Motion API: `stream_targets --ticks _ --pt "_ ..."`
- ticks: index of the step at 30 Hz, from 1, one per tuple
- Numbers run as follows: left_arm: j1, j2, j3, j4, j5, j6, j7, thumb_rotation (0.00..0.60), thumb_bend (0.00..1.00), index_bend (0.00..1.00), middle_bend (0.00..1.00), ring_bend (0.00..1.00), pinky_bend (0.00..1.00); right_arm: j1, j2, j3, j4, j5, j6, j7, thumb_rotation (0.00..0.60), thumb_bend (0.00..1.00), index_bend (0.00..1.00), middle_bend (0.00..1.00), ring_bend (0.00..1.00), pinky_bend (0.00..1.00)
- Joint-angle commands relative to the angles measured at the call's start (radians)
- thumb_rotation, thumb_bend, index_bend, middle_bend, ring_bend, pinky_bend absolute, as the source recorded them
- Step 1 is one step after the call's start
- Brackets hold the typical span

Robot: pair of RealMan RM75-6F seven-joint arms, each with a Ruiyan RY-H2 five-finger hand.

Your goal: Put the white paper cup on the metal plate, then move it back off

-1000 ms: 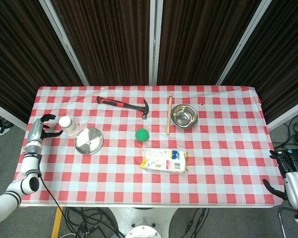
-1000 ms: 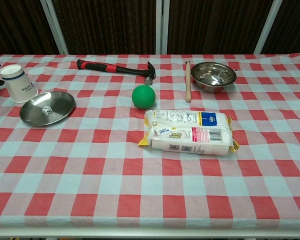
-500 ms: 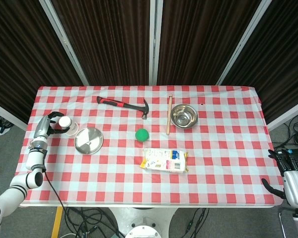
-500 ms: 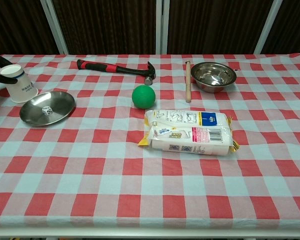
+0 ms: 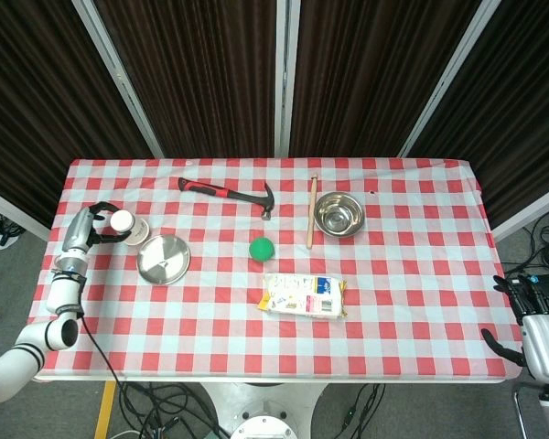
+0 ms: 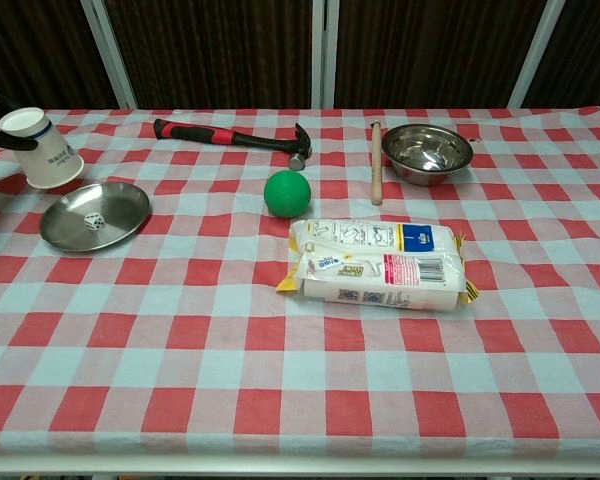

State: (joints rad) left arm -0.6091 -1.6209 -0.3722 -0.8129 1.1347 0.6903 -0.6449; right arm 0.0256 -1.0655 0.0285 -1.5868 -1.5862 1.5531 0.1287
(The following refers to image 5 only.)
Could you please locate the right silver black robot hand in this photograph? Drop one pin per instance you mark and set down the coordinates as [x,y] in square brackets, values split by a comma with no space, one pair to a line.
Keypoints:
[546,343]

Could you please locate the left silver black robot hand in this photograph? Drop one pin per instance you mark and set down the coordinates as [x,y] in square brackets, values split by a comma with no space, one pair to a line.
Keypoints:
[78,231]

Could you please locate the white paper cup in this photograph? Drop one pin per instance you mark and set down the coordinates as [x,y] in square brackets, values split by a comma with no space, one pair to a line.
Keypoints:
[135,231]

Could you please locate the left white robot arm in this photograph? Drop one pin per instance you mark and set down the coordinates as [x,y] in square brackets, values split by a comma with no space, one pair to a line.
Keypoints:
[64,292]

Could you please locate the round metal plate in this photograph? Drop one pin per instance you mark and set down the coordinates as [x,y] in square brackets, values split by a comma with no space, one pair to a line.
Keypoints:
[164,260]

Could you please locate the dark brown curtain panel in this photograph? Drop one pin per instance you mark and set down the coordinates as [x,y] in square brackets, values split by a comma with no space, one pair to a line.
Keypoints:
[201,78]
[27,91]
[370,78]
[530,91]

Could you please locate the red black claw hammer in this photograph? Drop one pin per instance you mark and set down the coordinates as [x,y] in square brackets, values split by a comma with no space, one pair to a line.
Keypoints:
[238,195]

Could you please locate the yellow floor tape strip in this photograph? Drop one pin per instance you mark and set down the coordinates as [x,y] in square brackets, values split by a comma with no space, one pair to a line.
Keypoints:
[104,411]

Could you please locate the green ball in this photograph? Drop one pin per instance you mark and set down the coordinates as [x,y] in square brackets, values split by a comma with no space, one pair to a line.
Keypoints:
[261,249]

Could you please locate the red white checkered tablecloth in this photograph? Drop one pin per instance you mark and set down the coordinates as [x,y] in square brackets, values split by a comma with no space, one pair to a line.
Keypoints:
[256,338]

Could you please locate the white yellow plastic package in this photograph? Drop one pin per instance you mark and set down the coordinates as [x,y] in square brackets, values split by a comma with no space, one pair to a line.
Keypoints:
[302,297]

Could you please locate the wooden stick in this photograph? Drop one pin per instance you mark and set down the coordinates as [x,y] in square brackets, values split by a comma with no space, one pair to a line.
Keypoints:
[312,215]

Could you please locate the stainless steel bowl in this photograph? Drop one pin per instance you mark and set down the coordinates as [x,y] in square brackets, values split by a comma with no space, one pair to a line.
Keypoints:
[338,215]

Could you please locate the white partition base rail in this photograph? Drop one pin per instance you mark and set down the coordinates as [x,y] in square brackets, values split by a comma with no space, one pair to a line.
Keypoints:
[13,212]
[530,212]

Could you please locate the white partition post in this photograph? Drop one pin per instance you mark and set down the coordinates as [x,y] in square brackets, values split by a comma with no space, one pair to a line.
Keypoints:
[287,78]
[119,78]
[448,78]

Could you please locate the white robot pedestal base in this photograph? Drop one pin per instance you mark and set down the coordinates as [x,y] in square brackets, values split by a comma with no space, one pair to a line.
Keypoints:
[265,411]

